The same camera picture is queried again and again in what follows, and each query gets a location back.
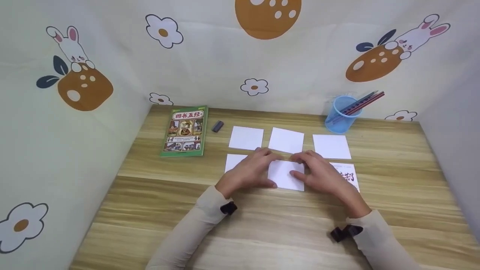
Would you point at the person's left hand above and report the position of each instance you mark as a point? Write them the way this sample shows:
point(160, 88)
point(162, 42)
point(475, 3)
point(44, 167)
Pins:
point(245, 174)

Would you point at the person's right hand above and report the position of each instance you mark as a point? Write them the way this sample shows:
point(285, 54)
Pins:
point(326, 176)

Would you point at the person's left forearm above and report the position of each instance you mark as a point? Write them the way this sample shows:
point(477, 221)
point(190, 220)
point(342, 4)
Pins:
point(195, 232)

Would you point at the person's right forearm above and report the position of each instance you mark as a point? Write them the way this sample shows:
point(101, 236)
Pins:
point(375, 236)

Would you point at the white card with print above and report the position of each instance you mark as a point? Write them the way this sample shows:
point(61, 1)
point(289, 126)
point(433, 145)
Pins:
point(348, 174)

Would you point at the black wrist band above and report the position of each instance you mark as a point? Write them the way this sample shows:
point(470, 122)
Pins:
point(345, 232)
point(228, 208)

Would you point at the grey eraser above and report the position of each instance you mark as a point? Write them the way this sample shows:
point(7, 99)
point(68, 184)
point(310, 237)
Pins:
point(218, 126)

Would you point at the blue translucent cup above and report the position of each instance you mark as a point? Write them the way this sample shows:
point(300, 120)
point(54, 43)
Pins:
point(339, 120)

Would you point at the green illustrated book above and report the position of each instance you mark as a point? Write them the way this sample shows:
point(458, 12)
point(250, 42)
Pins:
point(184, 131)

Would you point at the grey pencil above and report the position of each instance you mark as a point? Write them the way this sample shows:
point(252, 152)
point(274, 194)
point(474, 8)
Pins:
point(363, 98)

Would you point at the red striped pencil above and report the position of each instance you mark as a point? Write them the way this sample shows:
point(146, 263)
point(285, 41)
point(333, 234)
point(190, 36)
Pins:
point(369, 100)

